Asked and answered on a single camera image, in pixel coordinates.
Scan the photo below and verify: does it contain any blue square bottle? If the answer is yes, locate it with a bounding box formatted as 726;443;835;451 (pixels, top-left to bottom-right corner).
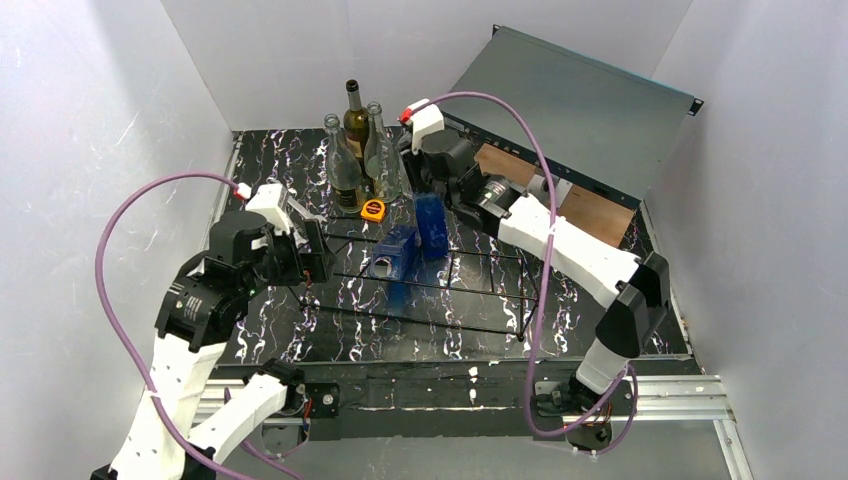
368;225;420;315
413;193;449;260

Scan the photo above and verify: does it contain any clear bottle with dark label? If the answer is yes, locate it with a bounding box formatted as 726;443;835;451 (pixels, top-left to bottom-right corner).
324;113;365;214

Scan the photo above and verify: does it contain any black wire wine rack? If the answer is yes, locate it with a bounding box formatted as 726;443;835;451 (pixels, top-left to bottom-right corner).
288;231;539;341

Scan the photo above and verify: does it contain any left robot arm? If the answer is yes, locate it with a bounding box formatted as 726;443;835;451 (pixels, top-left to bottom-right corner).
93;207;333;479

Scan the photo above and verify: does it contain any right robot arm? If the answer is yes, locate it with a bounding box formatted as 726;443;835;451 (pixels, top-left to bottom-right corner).
398;129;670;410

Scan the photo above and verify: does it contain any tall clear glass bottle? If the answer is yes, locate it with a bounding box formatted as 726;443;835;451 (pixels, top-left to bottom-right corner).
364;101;402;204

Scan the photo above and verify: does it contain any dark green wine bottle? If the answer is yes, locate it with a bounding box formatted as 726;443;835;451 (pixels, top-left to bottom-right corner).
343;79;373;189

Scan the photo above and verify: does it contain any grey rack server unit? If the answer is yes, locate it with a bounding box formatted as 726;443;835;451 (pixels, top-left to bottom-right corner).
451;26;703;210

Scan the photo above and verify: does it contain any yellow tape measure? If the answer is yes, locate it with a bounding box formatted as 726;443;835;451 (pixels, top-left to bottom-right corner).
360;199;387;223

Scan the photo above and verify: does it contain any wooden board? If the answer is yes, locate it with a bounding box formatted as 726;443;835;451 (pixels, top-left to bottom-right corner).
475;144;635;247

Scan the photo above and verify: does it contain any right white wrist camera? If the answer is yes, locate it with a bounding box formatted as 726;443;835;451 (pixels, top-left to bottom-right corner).
399;98;445;154

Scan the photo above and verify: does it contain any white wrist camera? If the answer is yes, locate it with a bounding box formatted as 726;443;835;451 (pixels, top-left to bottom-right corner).
399;98;445;154
234;183;294;234

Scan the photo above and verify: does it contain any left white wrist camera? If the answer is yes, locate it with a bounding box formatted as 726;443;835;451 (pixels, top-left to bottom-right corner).
234;183;294;234

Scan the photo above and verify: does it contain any metal bracket on board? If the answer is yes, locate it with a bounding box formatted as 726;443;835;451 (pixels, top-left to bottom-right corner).
527;168;573;210

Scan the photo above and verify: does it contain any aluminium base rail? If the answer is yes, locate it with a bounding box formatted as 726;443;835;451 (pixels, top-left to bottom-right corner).
192;374;737;425

